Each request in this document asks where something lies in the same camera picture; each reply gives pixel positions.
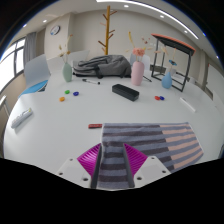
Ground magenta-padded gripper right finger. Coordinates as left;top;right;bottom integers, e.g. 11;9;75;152
122;142;172;189

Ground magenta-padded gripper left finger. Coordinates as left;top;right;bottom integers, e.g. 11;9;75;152
55;142;104;190

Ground grey pink striped towel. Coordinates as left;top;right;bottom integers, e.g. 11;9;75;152
97;121;205;190

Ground small red marker cap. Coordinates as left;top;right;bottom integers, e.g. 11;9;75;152
87;123;104;130

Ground black rectangular box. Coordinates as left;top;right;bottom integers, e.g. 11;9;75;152
111;83;140;102

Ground white rectangular bar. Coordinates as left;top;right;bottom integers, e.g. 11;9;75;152
179;96;197;113

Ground white remote control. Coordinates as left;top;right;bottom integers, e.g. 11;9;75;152
10;107;34;129

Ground black white marker pen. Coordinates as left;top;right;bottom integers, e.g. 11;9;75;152
81;78;101;86

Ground blue vase with flowers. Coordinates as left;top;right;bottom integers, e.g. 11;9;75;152
159;46;179;90

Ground pink vase with flowers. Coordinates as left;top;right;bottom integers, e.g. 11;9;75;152
127;31;150;87

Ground green vase with dried stems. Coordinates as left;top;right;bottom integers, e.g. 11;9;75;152
58;33;74;83

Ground grey backpack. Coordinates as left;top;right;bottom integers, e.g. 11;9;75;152
72;54;133;80

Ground white side table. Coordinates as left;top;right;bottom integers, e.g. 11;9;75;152
0;94;10;118

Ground white chair with blue seat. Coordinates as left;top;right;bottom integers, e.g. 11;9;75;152
18;53;52;99

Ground dark-framed window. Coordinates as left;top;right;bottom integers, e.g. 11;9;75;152
0;37;27;93

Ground grey curtain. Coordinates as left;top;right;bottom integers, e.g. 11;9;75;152
23;31;38;68

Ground wooden coat tree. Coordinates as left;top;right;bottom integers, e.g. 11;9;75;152
97;4;118;56

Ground round ceiling spotlights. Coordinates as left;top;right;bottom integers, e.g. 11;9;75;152
22;3;209;38

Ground long ceiling light strip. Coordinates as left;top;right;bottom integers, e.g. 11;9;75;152
96;0;199;40

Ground black frame stand orange top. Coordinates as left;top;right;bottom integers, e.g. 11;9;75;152
150;32;197;93

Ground round wall clock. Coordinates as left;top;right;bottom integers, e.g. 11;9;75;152
49;24;61;36

